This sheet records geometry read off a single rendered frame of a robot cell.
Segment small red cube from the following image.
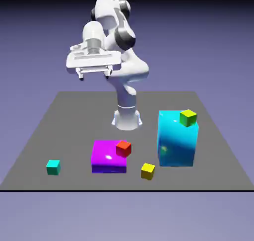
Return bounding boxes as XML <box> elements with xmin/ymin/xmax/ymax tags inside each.
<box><xmin>115</xmin><ymin>140</ymin><xmax>132</xmax><ymax>158</ymax></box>

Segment small lime green cube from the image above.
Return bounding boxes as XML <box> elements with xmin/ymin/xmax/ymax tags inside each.
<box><xmin>179</xmin><ymin>109</ymin><xmax>198</xmax><ymax>128</ymax></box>

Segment small teal cube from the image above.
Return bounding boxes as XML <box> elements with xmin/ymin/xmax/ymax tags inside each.
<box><xmin>46</xmin><ymin>159</ymin><xmax>61</xmax><ymax>176</ymax></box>

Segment small yellow cube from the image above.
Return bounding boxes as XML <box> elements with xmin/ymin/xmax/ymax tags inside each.
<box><xmin>140</xmin><ymin>162</ymin><xmax>156</xmax><ymax>180</ymax></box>

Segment large magenta box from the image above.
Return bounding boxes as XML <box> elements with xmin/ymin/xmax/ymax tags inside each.
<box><xmin>91</xmin><ymin>140</ymin><xmax>128</xmax><ymax>174</ymax></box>

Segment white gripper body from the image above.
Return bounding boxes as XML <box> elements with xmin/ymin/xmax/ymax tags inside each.
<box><xmin>65</xmin><ymin>50</ymin><xmax>122</xmax><ymax>75</ymax></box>

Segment large cyan box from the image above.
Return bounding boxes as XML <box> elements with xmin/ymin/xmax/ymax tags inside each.
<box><xmin>156</xmin><ymin>110</ymin><xmax>199</xmax><ymax>167</ymax></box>

